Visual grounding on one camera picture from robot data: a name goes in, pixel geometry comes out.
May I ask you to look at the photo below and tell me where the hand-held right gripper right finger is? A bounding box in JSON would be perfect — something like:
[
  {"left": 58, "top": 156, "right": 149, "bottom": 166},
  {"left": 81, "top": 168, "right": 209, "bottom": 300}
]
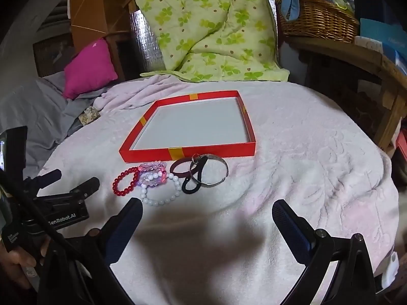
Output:
[{"left": 272, "top": 199, "right": 379, "bottom": 305}]

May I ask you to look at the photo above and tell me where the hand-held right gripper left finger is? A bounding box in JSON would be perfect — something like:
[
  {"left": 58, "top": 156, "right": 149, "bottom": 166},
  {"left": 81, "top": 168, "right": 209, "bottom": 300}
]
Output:
[{"left": 38, "top": 197, "right": 143, "bottom": 305}]

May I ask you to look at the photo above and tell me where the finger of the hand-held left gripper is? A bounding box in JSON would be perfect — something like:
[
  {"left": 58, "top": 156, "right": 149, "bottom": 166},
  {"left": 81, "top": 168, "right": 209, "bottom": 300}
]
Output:
[
  {"left": 24, "top": 169, "right": 62, "bottom": 194},
  {"left": 48, "top": 177, "right": 100, "bottom": 204}
]

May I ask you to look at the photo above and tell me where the red bead bracelet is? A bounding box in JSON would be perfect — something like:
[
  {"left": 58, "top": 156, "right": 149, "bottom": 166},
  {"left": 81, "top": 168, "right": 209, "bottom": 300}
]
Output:
[{"left": 112, "top": 167, "right": 140, "bottom": 198}]

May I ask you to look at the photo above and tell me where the mixed pink white bead bracelet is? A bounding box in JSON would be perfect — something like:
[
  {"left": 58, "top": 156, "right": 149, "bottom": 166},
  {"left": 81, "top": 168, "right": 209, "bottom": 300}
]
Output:
[{"left": 137, "top": 168, "right": 168, "bottom": 186}]

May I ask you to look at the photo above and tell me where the red shallow tray box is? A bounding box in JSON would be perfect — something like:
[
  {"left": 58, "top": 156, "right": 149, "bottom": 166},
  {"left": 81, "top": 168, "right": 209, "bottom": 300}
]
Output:
[{"left": 119, "top": 90, "right": 256, "bottom": 163}]

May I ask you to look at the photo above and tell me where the pale pink bead bracelet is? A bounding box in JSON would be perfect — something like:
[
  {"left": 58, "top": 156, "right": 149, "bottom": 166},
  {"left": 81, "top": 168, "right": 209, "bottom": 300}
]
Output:
[{"left": 138, "top": 161, "right": 168, "bottom": 174}]

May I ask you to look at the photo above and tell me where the black hair tie with ring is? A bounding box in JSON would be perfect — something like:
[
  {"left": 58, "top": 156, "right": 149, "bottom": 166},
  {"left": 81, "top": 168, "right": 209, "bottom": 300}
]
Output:
[{"left": 182, "top": 153, "right": 207, "bottom": 194}]

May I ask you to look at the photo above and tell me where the brown hair tie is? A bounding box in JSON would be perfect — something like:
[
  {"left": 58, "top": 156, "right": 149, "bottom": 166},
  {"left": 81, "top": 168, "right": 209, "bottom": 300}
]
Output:
[{"left": 171, "top": 157, "right": 196, "bottom": 178}]

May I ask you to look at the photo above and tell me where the silver bangle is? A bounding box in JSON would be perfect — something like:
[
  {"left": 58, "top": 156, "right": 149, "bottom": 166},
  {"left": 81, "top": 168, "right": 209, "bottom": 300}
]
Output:
[{"left": 190, "top": 154, "right": 229, "bottom": 189}]

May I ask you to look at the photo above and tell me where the person's left hand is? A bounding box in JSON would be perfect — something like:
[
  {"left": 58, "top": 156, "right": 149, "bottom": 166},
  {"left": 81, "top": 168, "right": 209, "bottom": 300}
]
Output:
[{"left": 0, "top": 238, "right": 51, "bottom": 290}]

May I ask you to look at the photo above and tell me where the grey blanket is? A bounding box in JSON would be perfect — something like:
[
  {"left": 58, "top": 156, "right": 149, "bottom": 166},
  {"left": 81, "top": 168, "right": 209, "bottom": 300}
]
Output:
[{"left": 0, "top": 71, "right": 110, "bottom": 178}]

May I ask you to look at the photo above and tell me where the small patterned cloth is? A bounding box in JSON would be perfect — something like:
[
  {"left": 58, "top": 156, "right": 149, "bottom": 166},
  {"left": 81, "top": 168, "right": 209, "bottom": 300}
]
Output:
[{"left": 78, "top": 106, "right": 100, "bottom": 126}]

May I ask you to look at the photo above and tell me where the pale pink textured blanket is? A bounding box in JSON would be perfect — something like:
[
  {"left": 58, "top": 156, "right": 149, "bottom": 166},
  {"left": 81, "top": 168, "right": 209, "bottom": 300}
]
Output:
[{"left": 33, "top": 74, "right": 399, "bottom": 305}]

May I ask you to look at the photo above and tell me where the magenta pillow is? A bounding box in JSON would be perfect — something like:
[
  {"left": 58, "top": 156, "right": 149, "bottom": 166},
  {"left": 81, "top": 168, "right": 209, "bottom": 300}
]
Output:
[{"left": 63, "top": 38, "right": 119, "bottom": 100}]

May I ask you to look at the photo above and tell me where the dark framed panel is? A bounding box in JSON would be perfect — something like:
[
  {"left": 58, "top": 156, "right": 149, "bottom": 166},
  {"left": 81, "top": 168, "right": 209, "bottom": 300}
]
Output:
[{"left": 32, "top": 32, "right": 74, "bottom": 77}]

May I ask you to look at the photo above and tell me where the orange cardboard box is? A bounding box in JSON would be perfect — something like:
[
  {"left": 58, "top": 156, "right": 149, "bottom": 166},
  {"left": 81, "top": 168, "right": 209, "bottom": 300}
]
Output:
[{"left": 69, "top": 0, "right": 131, "bottom": 39}]

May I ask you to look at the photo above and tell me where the wooden side table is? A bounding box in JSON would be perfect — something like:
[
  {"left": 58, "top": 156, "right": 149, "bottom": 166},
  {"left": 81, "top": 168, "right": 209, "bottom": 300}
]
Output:
[{"left": 284, "top": 35, "right": 407, "bottom": 150}]

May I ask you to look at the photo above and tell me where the green floral quilt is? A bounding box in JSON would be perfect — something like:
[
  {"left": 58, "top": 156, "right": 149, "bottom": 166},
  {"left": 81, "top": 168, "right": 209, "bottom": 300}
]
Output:
[{"left": 132, "top": 0, "right": 290, "bottom": 81}]

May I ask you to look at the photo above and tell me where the wicker basket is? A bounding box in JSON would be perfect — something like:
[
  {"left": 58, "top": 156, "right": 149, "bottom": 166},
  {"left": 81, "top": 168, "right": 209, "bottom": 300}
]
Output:
[{"left": 277, "top": 0, "right": 360, "bottom": 43}]

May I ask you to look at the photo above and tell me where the blue box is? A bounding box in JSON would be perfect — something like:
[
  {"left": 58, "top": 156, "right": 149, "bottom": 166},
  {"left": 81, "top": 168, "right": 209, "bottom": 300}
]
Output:
[{"left": 359, "top": 17, "right": 407, "bottom": 67}]

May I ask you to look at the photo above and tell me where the black cable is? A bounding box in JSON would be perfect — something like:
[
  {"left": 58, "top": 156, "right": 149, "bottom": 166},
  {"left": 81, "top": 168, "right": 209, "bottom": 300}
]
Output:
[{"left": 0, "top": 168, "right": 93, "bottom": 261}]

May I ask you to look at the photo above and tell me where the wooden chair frame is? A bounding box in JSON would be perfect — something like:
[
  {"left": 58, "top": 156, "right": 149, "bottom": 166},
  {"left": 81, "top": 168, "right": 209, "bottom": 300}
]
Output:
[{"left": 102, "top": 30, "right": 134, "bottom": 81}]

